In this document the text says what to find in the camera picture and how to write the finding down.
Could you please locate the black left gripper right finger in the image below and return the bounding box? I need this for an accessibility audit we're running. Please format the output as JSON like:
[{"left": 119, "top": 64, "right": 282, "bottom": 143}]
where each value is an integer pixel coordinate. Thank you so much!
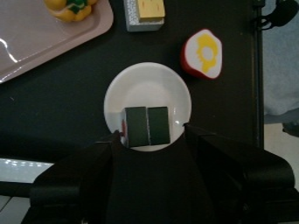
[{"left": 182, "top": 122, "right": 299, "bottom": 224}]

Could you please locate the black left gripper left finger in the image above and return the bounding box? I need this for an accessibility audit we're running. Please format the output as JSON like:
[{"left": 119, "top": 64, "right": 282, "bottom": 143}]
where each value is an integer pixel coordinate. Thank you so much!
[{"left": 22, "top": 129, "right": 127, "bottom": 224}]

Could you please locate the green wrapped sushi roll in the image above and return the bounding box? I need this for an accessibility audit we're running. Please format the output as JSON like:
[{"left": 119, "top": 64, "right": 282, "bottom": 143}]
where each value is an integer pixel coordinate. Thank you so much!
[
  {"left": 146, "top": 106, "right": 173, "bottom": 146},
  {"left": 121, "top": 106, "right": 151, "bottom": 148}
]

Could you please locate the yellow egg sushi block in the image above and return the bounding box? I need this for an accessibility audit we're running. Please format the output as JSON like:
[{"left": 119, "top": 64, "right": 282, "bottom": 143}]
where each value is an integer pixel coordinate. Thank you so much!
[{"left": 123, "top": 0, "right": 166, "bottom": 32}]

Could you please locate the white oval plate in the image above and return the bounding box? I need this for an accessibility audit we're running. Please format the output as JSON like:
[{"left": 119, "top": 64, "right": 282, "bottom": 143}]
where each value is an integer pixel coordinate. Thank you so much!
[{"left": 103, "top": 61, "right": 193, "bottom": 152}]

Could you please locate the red toy apple half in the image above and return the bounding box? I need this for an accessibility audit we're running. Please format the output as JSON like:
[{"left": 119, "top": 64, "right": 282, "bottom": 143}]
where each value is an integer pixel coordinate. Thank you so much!
[{"left": 181, "top": 28, "right": 225, "bottom": 81}]

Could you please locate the pink plastic tray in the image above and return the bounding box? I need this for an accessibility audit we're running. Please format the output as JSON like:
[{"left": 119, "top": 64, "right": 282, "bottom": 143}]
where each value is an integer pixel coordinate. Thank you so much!
[{"left": 0, "top": 0, "right": 115, "bottom": 85}]

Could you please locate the yellow toy bell pepper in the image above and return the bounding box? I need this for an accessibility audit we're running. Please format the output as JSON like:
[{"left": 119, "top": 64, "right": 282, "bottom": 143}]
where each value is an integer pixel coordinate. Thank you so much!
[{"left": 43, "top": 0, "right": 99, "bottom": 23}]

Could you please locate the black cable bundle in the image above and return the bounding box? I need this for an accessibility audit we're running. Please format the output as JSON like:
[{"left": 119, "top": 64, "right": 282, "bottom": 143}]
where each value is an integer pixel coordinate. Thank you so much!
[{"left": 256, "top": 0, "right": 299, "bottom": 31}]

